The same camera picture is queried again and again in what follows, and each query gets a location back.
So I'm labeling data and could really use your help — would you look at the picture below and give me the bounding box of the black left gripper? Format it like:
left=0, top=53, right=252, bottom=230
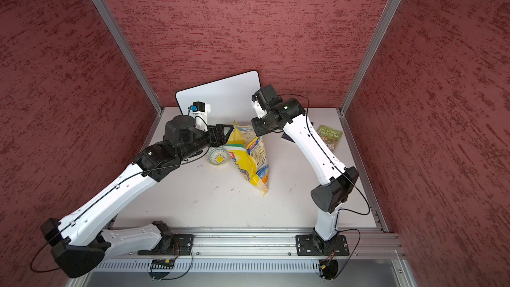
left=177, top=124, right=234, bottom=161

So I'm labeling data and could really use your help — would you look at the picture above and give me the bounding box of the yellow oats bag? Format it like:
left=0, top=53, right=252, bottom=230
left=224, top=122, right=270, bottom=195

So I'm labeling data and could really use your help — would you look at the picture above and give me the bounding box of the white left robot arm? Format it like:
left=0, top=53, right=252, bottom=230
left=41, top=115, right=234, bottom=278

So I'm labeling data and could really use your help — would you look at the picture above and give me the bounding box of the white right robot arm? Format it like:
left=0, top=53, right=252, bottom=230
left=252, top=95, right=358, bottom=243

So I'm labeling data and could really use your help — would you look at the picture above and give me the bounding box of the dark blue book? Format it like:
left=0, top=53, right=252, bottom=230
left=282, top=131, right=294, bottom=143

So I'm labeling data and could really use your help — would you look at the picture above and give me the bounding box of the green illustrated book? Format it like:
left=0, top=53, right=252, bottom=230
left=317, top=125, right=343, bottom=152

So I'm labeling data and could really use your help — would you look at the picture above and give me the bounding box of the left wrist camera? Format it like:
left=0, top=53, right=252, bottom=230
left=189, top=102, right=211, bottom=132

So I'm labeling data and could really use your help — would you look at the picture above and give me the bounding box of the white board black frame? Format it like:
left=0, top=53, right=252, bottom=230
left=175, top=70, right=261, bottom=125

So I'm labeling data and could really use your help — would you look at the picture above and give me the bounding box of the aluminium frame rail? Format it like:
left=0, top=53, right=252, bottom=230
left=111, top=226, right=405, bottom=260

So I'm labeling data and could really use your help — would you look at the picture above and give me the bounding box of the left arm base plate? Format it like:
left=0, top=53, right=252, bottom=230
left=137, top=234, right=195, bottom=259

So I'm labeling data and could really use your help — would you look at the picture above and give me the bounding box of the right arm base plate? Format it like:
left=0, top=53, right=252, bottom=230
left=295, top=233, right=350, bottom=256

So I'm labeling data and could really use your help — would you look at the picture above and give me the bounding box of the right corner aluminium post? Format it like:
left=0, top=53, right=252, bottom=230
left=339, top=0, right=402, bottom=118

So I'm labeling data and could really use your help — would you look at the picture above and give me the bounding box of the corner aluminium post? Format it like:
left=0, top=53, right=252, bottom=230
left=339, top=0, right=402, bottom=118
left=92, top=0, right=164, bottom=115

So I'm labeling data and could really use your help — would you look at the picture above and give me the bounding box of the left corner aluminium post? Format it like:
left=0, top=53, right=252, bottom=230
left=92, top=0, right=164, bottom=115

